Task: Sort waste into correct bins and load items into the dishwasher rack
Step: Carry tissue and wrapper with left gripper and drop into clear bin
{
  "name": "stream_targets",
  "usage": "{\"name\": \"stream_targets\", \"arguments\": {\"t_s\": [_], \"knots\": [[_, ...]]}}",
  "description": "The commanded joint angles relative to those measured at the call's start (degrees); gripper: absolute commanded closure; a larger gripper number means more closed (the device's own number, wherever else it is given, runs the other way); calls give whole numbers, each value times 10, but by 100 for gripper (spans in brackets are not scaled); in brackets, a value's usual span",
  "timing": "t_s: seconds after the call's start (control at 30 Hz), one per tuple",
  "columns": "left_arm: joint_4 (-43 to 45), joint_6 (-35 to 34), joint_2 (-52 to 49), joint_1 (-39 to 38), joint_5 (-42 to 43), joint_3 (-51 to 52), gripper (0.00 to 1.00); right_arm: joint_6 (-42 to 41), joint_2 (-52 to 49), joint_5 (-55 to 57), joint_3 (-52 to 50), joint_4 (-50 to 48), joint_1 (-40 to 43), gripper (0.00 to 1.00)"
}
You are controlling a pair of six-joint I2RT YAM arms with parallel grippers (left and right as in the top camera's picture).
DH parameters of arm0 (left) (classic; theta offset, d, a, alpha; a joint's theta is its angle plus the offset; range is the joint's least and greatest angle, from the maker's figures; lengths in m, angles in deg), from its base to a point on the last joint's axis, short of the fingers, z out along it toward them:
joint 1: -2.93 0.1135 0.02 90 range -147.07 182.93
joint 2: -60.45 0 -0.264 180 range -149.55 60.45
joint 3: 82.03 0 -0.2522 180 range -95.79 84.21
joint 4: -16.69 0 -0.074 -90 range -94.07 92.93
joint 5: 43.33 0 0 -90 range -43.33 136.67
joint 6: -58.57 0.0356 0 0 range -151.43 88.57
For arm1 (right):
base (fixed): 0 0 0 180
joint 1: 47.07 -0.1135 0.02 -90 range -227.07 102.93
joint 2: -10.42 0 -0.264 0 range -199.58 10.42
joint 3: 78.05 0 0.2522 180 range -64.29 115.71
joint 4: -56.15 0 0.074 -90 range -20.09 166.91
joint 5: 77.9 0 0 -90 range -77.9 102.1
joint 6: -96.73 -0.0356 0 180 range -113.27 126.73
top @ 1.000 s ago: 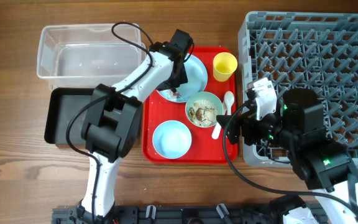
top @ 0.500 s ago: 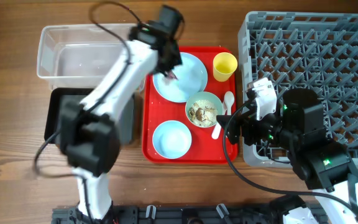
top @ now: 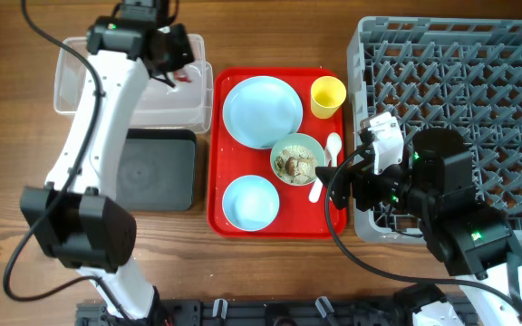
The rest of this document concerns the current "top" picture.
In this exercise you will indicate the red snack wrapper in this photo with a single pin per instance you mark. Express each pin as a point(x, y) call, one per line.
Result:
point(182, 75)

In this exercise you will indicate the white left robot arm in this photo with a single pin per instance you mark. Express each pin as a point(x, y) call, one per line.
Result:
point(74, 217)

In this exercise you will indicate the large light blue plate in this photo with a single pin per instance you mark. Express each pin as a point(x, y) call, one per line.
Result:
point(261, 110)

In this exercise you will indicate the black waste bin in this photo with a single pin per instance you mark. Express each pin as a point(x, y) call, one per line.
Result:
point(157, 170)

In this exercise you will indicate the clear plastic bin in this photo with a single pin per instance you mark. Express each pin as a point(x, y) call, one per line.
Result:
point(186, 106)

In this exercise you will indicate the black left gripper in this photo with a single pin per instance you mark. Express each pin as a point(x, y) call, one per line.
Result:
point(182, 52)

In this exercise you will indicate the small light blue bowl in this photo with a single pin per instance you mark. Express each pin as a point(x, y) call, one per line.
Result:
point(250, 203)

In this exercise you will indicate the black mounting rail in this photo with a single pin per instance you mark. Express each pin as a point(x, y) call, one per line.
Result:
point(376, 311)

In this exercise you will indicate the grey dishwasher rack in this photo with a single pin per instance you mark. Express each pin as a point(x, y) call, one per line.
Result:
point(458, 74)

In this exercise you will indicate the green bowl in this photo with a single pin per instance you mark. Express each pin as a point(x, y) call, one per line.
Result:
point(299, 139)

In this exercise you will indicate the white plastic spoon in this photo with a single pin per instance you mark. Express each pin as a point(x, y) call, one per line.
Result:
point(332, 149)

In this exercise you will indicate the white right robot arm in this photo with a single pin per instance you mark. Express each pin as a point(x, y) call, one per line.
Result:
point(472, 239)

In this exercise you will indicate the rice and mushroom leftovers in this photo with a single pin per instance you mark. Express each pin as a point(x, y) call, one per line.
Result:
point(295, 165)

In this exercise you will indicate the yellow plastic cup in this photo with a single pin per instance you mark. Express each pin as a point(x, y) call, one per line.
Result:
point(327, 95)

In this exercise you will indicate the red plastic tray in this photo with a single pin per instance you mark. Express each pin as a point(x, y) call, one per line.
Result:
point(297, 218)

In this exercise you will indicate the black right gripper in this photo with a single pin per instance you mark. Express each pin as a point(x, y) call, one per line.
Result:
point(343, 177)

